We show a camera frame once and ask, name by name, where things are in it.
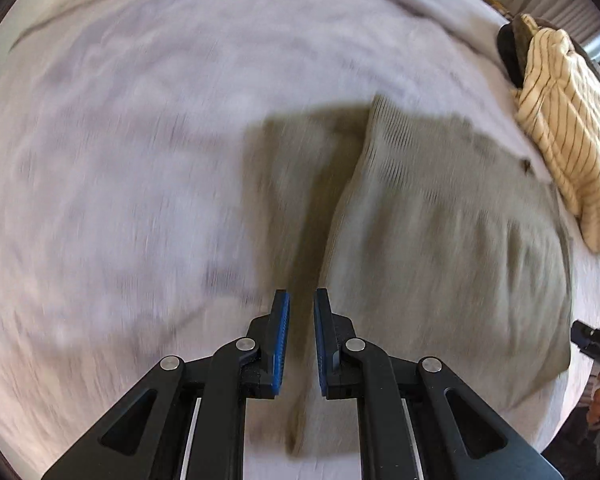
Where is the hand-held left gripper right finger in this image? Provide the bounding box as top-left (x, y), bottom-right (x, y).
top-left (313, 287), bottom-right (561, 480)

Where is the dark cloth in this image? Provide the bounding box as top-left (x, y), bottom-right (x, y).
top-left (496, 14), bottom-right (536, 86)

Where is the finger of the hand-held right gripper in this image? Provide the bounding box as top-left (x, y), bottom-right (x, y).
top-left (571, 302), bottom-right (600, 367)

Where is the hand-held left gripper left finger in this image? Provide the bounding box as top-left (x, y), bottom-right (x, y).
top-left (40, 288), bottom-right (292, 480)

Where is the cream striped knit garment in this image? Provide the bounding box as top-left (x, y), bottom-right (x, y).
top-left (512, 27), bottom-right (600, 255)

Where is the pale lavender bed blanket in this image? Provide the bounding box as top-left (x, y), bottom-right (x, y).
top-left (0, 0), bottom-right (600, 480)

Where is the grey-green knit sweater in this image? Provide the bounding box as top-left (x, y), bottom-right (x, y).
top-left (242, 92), bottom-right (573, 461)

